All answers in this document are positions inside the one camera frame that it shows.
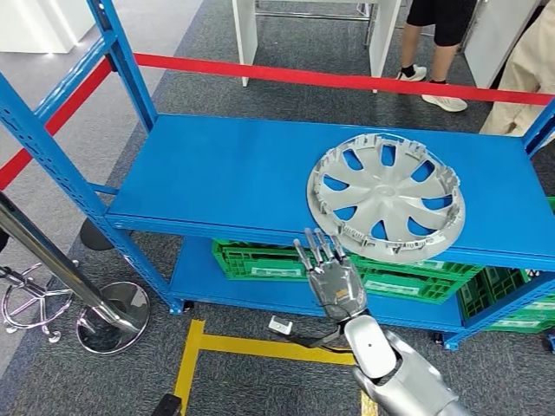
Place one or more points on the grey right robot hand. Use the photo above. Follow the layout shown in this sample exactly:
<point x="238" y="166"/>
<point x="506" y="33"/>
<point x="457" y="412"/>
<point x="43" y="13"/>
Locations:
<point x="338" y="287"/>

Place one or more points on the silver plastic wheel hubcap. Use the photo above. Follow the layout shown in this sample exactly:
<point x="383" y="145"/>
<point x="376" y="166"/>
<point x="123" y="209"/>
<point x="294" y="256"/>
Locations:
<point x="390" y="195"/>

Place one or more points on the blue metal shelf rack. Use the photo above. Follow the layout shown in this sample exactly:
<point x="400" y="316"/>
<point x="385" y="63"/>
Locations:
<point x="217" y="172"/>

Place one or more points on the green plastic crate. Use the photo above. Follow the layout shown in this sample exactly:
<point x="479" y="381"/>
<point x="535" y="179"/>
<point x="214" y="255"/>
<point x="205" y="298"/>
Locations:
<point x="520" y="321"/>
<point x="260" y="267"/>
<point x="411" y="284"/>
<point x="476" y="293"/>

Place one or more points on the red barrier belt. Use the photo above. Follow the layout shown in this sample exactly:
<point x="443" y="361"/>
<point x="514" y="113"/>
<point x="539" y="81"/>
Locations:
<point x="65" y="112"/>
<point x="303" y="76"/>

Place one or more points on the person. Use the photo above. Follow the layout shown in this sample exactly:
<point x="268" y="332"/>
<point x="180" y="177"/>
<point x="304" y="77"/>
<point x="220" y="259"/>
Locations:
<point x="520" y="86"/>
<point x="446" y="23"/>

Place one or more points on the white panel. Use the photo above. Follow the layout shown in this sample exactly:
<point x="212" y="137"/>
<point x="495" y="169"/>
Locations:
<point x="490" y="40"/>

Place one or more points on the black round stanchion base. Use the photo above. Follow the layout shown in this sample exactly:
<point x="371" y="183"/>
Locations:
<point x="95" y="238"/>

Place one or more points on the chrome chair base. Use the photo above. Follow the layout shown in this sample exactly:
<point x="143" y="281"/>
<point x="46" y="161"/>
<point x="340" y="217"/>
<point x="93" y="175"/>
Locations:
<point x="42" y="310"/>

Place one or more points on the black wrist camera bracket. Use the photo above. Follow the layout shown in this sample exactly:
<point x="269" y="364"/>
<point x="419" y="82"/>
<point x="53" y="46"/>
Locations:
<point x="321" y="343"/>

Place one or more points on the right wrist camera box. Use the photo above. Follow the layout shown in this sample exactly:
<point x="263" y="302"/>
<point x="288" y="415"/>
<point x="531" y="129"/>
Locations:
<point x="280" y="326"/>

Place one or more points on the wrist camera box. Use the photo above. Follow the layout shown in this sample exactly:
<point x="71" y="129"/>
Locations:
<point x="167" y="405"/>
<point x="280" y="326"/>

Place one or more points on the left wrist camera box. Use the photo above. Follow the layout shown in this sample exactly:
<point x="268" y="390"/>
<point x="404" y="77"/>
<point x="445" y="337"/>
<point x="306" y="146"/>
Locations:
<point x="167" y="405"/>

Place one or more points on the chrome stanchion post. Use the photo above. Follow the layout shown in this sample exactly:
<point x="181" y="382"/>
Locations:
<point x="52" y="255"/>

